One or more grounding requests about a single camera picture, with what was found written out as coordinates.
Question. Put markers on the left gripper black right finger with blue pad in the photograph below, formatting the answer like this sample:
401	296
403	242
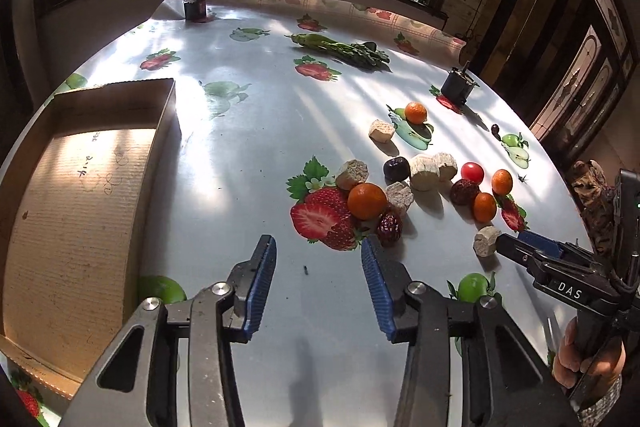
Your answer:
505	381

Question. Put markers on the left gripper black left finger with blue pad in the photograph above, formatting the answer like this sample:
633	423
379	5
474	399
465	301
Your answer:
134	382

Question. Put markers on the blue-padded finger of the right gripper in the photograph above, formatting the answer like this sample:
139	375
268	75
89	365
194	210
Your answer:
549	247

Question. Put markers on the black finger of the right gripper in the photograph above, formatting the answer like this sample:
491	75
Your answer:
520	254

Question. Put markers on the small orange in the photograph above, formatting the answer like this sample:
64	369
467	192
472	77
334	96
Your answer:
502	182
484	207
416	113

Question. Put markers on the dark red jujube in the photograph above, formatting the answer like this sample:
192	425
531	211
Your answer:
388	230
463	192

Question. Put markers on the red cherry tomato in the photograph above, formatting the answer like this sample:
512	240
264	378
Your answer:
472	172

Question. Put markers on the beige cylinder chunk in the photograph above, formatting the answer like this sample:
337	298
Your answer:
424	173
447	166

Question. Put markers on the dark red jujube front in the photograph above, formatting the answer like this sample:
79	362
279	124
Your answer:
388	230

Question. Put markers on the dark purple plum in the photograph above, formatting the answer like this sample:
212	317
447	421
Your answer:
396	169

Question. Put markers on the large orange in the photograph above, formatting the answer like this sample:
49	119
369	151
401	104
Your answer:
366	201

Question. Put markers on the person's right hand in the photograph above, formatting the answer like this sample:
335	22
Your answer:
568	364

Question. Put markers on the brown patterned sleeve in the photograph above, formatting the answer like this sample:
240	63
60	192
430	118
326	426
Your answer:
596	200

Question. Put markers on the small black motor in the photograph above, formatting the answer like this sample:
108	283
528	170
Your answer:
458	85

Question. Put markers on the brown cardboard tray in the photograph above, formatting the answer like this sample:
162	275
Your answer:
74	193

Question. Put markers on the fruit print tablecloth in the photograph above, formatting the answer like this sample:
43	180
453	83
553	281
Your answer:
262	126

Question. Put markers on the green leafy vegetable bunch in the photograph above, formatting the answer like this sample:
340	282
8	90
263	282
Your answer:
364	55

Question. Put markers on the dark jar with lid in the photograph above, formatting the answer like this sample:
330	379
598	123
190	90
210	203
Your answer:
195	10

